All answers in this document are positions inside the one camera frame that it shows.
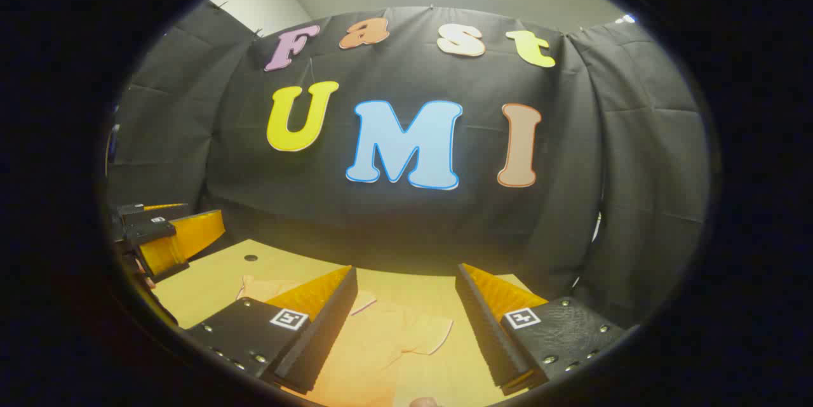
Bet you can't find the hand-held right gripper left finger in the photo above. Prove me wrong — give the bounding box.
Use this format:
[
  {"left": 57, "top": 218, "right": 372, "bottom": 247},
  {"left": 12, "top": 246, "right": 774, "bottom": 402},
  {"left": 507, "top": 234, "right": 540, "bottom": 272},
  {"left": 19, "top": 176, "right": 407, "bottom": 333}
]
[{"left": 186, "top": 265, "right": 358, "bottom": 394}]

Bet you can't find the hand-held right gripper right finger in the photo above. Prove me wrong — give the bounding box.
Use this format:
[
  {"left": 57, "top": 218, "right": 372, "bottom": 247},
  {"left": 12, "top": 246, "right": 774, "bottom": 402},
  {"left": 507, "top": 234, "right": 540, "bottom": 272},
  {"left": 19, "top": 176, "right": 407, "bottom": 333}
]
[{"left": 455, "top": 264, "right": 628, "bottom": 396}]

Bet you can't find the black backdrop cloth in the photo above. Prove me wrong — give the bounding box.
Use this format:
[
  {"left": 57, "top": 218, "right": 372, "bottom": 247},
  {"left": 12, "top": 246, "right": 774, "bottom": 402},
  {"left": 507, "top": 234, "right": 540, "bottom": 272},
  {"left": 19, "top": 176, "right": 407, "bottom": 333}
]
[{"left": 105, "top": 0, "right": 711, "bottom": 325}]

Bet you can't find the orange T-shirt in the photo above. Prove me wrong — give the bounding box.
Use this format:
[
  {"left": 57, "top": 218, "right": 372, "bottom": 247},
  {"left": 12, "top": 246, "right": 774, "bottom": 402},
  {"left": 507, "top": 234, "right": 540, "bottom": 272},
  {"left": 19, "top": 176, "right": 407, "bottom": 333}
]
[{"left": 236, "top": 274, "right": 455, "bottom": 407}]

